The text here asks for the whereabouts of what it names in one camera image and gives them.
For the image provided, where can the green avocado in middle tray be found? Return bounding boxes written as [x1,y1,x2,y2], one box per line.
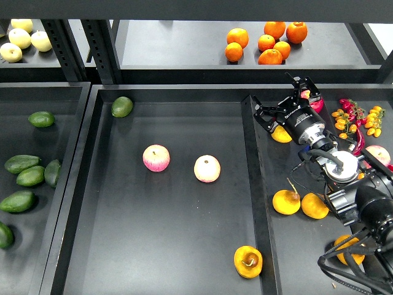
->
[111,96,133,118]

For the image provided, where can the black upper shelf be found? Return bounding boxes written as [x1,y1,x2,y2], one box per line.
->
[1,1,392,84]

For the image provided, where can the dark green avocado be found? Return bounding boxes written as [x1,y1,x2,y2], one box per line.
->
[0,222,14,249]

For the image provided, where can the green avocado left tray top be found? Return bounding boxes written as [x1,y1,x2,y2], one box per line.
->
[4,154,41,174]

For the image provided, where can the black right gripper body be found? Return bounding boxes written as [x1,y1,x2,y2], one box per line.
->
[276,96,325,145]

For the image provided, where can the orange cherry tomato bunch right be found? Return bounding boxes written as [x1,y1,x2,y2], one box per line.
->
[365,105,385,138]

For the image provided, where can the pale pink apple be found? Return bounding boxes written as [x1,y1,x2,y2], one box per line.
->
[193,155,221,183]

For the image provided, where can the black right tray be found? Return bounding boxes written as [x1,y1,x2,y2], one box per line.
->
[239,84,392,294]

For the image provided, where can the pink red apple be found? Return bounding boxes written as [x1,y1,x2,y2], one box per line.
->
[142,144,170,172]

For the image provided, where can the green avocado upper left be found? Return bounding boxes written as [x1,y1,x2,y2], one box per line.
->
[28,111,55,128]

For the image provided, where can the pale yellow pear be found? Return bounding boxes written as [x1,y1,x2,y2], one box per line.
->
[31,31,52,52]
[10,18,33,33]
[1,42,23,63]
[8,28,31,49]

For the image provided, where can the yellow pear with stem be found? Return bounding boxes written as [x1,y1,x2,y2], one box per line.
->
[272,178,301,215]

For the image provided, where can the pale yellow pear middle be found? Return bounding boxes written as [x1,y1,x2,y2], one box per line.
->
[8,28,31,49]

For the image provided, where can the green avocado left tray middle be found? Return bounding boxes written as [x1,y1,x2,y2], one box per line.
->
[16,165,45,187]

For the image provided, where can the green avocado left tray right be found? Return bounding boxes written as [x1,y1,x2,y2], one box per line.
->
[44,159,61,188]

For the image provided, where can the pale yellow pear front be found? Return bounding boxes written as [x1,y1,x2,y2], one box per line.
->
[1,42,23,63]

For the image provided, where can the orange fruit lower left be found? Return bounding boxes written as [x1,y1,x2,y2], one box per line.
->
[225,42,243,63]

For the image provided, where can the orange fruit centre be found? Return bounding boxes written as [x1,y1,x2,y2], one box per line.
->
[257,34,276,52]

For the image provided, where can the orange cherry tomato bunch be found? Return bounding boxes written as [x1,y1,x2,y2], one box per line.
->
[331,109,357,140]
[365,105,385,138]

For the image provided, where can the red chili pepper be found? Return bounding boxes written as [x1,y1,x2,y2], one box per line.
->
[352,124,365,156]

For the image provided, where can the black tray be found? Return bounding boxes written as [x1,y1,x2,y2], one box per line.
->
[40,85,263,294]
[239,84,392,294]
[1,82,90,294]

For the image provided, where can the orange fruit front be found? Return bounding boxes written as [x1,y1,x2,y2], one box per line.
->
[258,49,282,65]

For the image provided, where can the green avocado tray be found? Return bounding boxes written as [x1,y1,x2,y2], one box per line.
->
[1,191,36,213]
[44,159,61,188]
[16,165,45,187]
[4,154,41,174]

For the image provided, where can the bright red apple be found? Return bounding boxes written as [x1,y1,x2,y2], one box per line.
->
[300,90,324,113]

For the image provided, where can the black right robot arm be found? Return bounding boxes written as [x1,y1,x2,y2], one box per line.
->
[253,77,392,294]

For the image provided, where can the pale yellow pear right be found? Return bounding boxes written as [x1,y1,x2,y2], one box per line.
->
[31,31,52,52]

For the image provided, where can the pale yellow pear top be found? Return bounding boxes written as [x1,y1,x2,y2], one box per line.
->
[10,18,33,33]

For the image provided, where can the black left tray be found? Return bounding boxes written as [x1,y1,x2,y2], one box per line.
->
[1,82,90,294]

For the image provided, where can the pink apple far right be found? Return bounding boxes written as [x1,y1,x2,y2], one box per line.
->
[365,145,391,167]

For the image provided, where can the orange fruit right small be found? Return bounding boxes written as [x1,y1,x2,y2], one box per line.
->
[273,41,291,60]

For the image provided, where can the black perforated shelf post left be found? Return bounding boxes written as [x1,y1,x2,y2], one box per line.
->
[41,19,88,82]

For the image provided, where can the green avocado left tray lower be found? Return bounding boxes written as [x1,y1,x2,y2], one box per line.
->
[1,191,36,213]

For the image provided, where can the orange fruit top right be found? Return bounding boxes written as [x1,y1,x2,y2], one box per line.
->
[286,22,308,44]

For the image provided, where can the red cherry tomato bunch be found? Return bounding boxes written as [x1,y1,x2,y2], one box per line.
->
[339,98,367,126]

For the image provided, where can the black perforated shelf post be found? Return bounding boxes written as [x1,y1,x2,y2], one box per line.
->
[81,19,123,85]
[41,19,88,82]

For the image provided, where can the black middle tray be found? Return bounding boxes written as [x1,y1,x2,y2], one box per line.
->
[40,85,263,294]

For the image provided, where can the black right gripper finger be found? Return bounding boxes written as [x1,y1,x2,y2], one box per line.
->
[252,95,288,133]
[285,72,320,103]

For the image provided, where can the orange cherry tomato bunch left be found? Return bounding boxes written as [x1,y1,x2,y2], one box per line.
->
[331,109,357,140]

